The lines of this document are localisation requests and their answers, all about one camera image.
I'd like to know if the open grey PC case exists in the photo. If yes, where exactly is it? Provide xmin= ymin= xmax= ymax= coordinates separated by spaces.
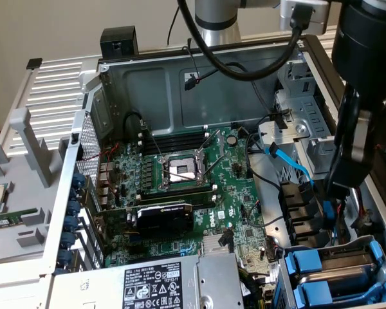
xmin=38 ymin=33 xmax=386 ymax=309

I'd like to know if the green motherboard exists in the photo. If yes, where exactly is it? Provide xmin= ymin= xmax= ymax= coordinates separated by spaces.
xmin=96 ymin=126 xmax=279 ymax=290

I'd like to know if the empty blue disk bracket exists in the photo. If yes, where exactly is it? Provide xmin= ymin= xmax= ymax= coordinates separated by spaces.
xmin=292 ymin=279 xmax=386 ymax=305

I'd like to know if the thin black hanging cable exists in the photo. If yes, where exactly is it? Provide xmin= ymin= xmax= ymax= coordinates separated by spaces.
xmin=165 ymin=12 xmax=181 ymax=46

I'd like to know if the black RAM slot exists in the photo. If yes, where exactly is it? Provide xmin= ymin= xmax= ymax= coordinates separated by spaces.
xmin=192 ymin=194 xmax=217 ymax=207
xmin=136 ymin=185 xmax=217 ymax=198
xmin=138 ymin=133 xmax=210 ymax=154
xmin=138 ymin=126 xmax=210 ymax=145

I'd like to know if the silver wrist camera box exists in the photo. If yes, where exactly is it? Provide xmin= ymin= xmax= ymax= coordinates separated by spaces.
xmin=279 ymin=0 xmax=329 ymax=35

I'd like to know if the hard disk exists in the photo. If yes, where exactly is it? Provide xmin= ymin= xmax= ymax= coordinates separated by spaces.
xmin=282 ymin=241 xmax=385 ymax=290

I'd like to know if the open metal socket cover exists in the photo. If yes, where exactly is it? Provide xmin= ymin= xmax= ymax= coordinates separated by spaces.
xmin=195 ymin=128 xmax=226 ymax=182

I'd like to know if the black wire with black plug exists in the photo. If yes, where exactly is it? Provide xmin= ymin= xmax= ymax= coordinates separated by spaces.
xmin=183 ymin=61 xmax=292 ymax=129

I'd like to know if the silver rear port block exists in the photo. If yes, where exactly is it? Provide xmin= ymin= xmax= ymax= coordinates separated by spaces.
xmin=96 ymin=160 xmax=120 ymax=209

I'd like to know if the thin metal locking lever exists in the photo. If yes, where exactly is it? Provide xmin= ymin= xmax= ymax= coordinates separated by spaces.
xmin=142 ymin=121 xmax=164 ymax=159

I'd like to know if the green RAM stick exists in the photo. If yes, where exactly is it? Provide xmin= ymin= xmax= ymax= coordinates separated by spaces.
xmin=0 ymin=208 xmax=39 ymax=229

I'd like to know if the CPU socket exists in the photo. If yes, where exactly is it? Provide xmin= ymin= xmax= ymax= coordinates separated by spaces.
xmin=159 ymin=149 xmax=213 ymax=194

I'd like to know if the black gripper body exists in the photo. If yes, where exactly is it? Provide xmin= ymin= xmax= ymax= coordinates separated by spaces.
xmin=331 ymin=0 xmax=386 ymax=88

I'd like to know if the silver metal drive cage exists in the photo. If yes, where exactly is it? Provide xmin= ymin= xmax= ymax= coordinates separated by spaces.
xmin=257 ymin=53 xmax=345 ymax=181

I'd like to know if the black wire over motherboard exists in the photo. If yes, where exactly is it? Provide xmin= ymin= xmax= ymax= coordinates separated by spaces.
xmin=244 ymin=114 xmax=282 ymax=189

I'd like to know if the grey plastic parts rack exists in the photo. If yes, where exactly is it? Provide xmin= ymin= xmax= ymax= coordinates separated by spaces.
xmin=0 ymin=108 xmax=70 ymax=267

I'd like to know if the black box behind case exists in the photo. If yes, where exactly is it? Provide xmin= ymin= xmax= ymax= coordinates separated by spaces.
xmin=100 ymin=26 xmax=139 ymax=61

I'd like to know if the black yellow wire bundle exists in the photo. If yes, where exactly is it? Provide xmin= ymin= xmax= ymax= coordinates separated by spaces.
xmin=239 ymin=266 xmax=277 ymax=309

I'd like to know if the grey metal disk bay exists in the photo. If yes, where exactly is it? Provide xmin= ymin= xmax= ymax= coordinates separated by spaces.
xmin=275 ymin=234 xmax=386 ymax=309

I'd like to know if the silver power supply unit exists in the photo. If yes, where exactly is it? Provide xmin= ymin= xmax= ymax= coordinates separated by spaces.
xmin=51 ymin=252 xmax=245 ymax=309

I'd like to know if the silver finned heatsink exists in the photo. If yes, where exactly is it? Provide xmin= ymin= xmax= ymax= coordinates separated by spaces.
xmin=201 ymin=229 xmax=235 ymax=257

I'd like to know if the thin black wire red mark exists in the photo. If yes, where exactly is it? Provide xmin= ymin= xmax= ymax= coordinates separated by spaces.
xmin=181 ymin=37 xmax=202 ymax=84

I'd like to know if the black graphics card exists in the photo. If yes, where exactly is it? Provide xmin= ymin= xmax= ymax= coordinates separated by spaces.
xmin=93 ymin=201 xmax=196 ymax=241

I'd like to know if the short black wire loop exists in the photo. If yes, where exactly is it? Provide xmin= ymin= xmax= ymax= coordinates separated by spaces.
xmin=122 ymin=111 xmax=149 ymax=136

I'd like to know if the grey plastic latch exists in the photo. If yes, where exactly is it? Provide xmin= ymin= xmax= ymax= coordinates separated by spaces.
xmin=308 ymin=135 xmax=339 ymax=174

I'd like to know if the blue data wire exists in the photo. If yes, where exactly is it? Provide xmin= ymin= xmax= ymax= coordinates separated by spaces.
xmin=268 ymin=143 xmax=339 ymax=230

